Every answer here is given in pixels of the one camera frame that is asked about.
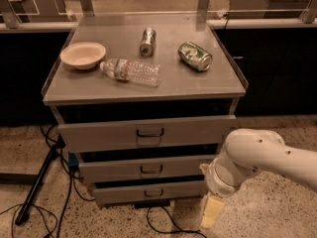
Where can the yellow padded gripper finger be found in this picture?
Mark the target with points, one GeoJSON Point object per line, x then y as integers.
{"type": "Point", "coordinates": [212, 207]}

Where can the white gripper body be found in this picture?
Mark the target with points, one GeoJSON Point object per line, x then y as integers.
{"type": "Point", "coordinates": [220, 184]}

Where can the grey bottom drawer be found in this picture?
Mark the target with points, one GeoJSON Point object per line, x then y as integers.
{"type": "Point", "coordinates": [158, 191]}

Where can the grey drawer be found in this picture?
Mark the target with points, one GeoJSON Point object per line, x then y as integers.
{"type": "Point", "coordinates": [158, 168]}
{"type": "Point", "coordinates": [150, 133]}
{"type": "Point", "coordinates": [158, 191]}

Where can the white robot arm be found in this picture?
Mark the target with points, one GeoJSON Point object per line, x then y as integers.
{"type": "Point", "coordinates": [246, 153]}

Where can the grey middle drawer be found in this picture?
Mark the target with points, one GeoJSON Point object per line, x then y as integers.
{"type": "Point", "coordinates": [158, 168]}

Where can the grey top drawer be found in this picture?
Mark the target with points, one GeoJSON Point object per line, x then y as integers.
{"type": "Point", "coordinates": [150, 133]}

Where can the grey drawer cabinet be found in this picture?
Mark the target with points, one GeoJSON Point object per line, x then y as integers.
{"type": "Point", "coordinates": [90, 96]}

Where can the clear plastic water bottle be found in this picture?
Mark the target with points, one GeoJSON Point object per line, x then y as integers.
{"type": "Point", "coordinates": [129, 71]}

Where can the green soda can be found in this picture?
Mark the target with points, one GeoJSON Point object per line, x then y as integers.
{"type": "Point", "coordinates": [195, 56]}

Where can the silver slim can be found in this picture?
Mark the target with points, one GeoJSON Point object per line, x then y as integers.
{"type": "Point", "coordinates": [148, 42]}

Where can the background grey cabinet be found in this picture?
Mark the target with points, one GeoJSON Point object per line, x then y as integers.
{"type": "Point", "coordinates": [267, 0]}

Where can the white bowl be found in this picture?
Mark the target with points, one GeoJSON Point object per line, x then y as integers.
{"type": "Point", "coordinates": [83, 56]}

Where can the clear acrylic barrier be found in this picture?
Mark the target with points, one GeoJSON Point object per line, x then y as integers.
{"type": "Point", "coordinates": [56, 15]}

